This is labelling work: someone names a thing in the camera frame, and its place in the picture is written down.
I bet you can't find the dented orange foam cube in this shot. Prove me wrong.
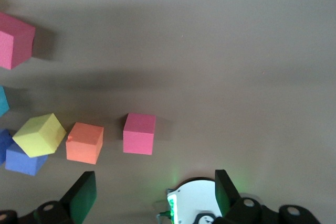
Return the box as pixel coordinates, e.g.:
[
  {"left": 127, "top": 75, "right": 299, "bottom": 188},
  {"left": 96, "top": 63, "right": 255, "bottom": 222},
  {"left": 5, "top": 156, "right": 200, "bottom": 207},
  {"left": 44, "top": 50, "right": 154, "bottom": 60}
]
[{"left": 65, "top": 122, "right": 104, "bottom": 166}]

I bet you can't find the red foam cube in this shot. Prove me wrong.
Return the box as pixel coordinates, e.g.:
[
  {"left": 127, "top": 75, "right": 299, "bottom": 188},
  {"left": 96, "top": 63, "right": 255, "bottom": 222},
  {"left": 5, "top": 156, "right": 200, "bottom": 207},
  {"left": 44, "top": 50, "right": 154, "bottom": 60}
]
[
  {"left": 0, "top": 11, "right": 36, "bottom": 70},
  {"left": 122, "top": 112, "right": 157, "bottom": 155}
]

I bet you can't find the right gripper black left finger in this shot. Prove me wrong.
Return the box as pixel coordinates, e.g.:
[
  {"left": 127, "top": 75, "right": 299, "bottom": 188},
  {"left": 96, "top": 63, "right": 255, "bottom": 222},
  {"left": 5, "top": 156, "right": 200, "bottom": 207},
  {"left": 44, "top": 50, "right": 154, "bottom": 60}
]
[{"left": 0, "top": 170, "right": 97, "bottom": 224}]

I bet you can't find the yellow foam cube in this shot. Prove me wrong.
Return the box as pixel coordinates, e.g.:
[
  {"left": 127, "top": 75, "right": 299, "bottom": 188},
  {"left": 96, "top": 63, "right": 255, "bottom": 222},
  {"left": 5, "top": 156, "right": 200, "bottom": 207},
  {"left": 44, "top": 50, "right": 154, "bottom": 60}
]
[{"left": 12, "top": 113, "right": 67, "bottom": 158}]

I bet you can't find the chipped blue foam cube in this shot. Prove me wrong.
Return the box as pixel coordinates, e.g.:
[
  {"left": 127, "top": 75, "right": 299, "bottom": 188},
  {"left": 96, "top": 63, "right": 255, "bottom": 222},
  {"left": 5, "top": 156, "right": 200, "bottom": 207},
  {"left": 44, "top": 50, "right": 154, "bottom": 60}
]
[{"left": 0, "top": 85, "right": 11, "bottom": 118}]

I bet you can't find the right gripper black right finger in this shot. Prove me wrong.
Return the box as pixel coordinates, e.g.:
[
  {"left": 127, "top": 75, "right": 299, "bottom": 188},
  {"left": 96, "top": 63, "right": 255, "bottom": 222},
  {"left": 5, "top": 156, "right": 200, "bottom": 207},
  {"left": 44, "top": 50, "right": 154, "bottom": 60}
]
[{"left": 214, "top": 168, "right": 323, "bottom": 224}]

